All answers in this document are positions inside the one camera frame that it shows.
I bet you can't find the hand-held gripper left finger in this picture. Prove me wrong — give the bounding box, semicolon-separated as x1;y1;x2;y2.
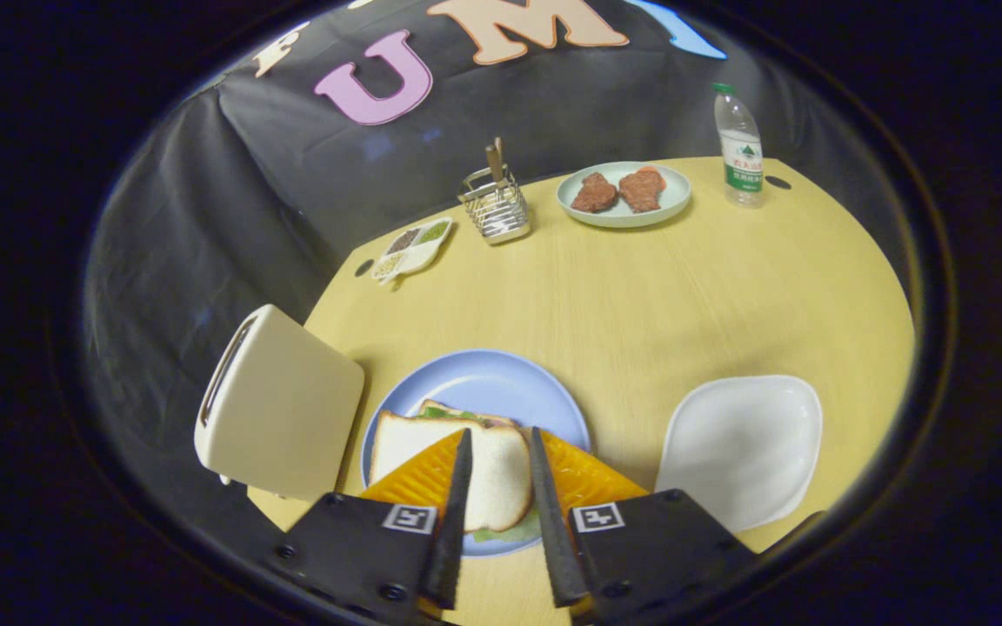
268;427;474;626

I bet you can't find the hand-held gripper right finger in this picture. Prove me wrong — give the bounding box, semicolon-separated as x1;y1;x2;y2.
529;425;760;626

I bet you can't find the green lettuce leaf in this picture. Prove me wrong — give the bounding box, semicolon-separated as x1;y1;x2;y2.
420;403;547;546

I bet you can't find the plain white bread slice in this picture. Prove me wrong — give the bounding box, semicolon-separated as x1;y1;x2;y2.
368;410;535;534

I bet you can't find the blue plate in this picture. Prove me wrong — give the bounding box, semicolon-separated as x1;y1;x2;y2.
359;349;592;559

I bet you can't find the white toaster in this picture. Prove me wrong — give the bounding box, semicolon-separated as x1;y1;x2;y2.
193;303;367;503

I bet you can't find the white square plate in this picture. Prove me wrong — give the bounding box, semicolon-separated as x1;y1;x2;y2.
654;374;825;535

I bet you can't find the white divided condiment dish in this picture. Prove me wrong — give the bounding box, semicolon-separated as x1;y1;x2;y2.
369;216;456;286

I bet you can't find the brown meat patty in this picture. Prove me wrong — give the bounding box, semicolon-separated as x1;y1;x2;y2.
618;165;668;215
570;171;620;215

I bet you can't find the pale green plate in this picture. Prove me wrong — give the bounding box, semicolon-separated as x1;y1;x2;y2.
555;160;694;230

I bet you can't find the black backdrop cloth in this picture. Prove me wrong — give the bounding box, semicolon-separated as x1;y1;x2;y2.
82;0;921;557

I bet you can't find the clear water bottle green label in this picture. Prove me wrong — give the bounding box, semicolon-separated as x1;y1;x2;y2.
711;83;766;210

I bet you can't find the metal wire utensil holder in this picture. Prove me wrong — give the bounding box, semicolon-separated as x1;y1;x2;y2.
457;164;533;247

